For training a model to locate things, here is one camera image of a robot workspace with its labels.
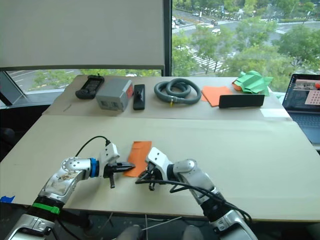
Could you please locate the blue tape piece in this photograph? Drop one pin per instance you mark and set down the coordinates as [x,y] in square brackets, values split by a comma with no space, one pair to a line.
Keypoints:
[7,199]

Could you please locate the open laptop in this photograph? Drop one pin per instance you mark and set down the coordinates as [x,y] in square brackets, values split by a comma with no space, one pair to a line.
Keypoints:
[305,105]

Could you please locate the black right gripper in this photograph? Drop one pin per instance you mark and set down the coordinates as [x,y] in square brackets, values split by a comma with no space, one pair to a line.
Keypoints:
[153,175]

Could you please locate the gray box with red label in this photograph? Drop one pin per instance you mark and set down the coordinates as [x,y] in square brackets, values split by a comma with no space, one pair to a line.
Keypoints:
[113,96]

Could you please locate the black handheld controller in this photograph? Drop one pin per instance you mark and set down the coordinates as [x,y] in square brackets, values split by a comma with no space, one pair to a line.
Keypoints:
[90,87]

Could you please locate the black flat remote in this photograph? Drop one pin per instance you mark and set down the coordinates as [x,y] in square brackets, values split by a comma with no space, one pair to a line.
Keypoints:
[139,97]

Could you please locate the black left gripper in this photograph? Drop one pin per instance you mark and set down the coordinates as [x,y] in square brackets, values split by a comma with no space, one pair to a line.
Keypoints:
[111,171]

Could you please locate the green folded paper pile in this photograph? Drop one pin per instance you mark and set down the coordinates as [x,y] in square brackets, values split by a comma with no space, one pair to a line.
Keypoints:
[252,82]

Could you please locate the black rectangular case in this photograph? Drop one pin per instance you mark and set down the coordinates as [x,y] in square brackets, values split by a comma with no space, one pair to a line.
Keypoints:
[241,101]

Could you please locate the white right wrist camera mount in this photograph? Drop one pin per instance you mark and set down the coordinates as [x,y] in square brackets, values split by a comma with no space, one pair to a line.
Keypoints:
[157,157]

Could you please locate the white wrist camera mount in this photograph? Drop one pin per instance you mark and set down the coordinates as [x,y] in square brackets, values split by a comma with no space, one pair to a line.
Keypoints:
[110,152]
[157,157]

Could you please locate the dark rounded shape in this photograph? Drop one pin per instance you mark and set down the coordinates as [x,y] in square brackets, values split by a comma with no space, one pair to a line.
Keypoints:
[193,233]
[130,233]

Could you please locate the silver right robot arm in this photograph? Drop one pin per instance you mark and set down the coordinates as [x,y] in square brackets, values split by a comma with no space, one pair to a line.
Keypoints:
[197,175]

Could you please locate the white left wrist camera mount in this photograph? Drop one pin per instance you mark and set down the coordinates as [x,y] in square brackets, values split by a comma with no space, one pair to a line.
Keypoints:
[110,152]

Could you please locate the white roller blind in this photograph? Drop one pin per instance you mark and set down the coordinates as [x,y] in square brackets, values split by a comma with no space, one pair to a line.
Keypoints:
[80,32]

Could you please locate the black slanted window strut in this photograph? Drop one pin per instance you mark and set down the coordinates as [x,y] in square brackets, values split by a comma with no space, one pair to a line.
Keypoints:
[10,87]

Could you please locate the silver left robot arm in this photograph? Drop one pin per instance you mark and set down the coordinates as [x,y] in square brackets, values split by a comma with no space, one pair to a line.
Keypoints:
[67,178]

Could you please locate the dark window frame post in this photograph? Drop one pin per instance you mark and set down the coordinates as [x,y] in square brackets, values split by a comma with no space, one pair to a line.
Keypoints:
[168,37]

